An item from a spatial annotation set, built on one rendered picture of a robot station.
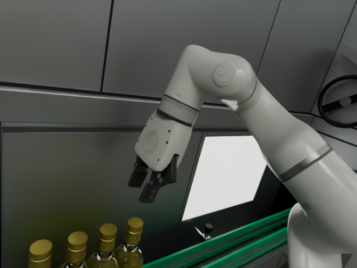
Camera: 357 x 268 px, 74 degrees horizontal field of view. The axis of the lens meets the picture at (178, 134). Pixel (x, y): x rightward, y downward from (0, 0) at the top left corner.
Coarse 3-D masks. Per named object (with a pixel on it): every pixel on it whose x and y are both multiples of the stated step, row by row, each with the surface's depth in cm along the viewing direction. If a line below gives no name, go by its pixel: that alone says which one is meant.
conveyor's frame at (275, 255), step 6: (282, 246) 98; (270, 252) 93; (276, 252) 94; (282, 252) 97; (258, 258) 88; (264, 258) 89; (270, 258) 92; (276, 258) 96; (246, 264) 84; (252, 264) 85; (258, 264) 86; (264, 264) 90; (270, 264) 94; (276, 264) 99; (282, 264) 104
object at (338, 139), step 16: (352, 16) 97; (352, 32) 97; (336, 64) 101; (352, 64) 97; (352, 80) 97; (320, 128) 107; (336, 128) 102; (352, 128) 97; (336, 144) 102; (352, 144) 97; (352, 160) 97
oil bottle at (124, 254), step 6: (120, 246) 52; (138, 246) 54; (114, 252) 53; (120, 252) 51; (126, 252) 51; (132, 252) 51; (138, 252) 52; (120, 258) 50; (126, 258) 50; (132, 258) 51; (138, 258) 51; (120, 264) 50; (126, 264) 50; (132, 264) 51; (138, 264) 52
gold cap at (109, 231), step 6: (102, 228) 46; (108, 228) 47; (114, 228) 47; (102, 234) 45; (108, 234) 45; (114, 234) 46; (102, 240) 46; (108, 240) 46; (114, 240) 47; (102, 246) 46; (108, 246) 46; (114, 246) 48; (102, 252) 46; (108, 252) 47
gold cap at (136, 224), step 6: (132, 222) 50; (138, 222) 50; (126, 228) 50; (132, 228) 49; (138, 228) 49; (126, 234) 50; (132, 234) 49; (138, 234) 50; (126, 240) 50; (132, 240) 50; (138, 240) 51
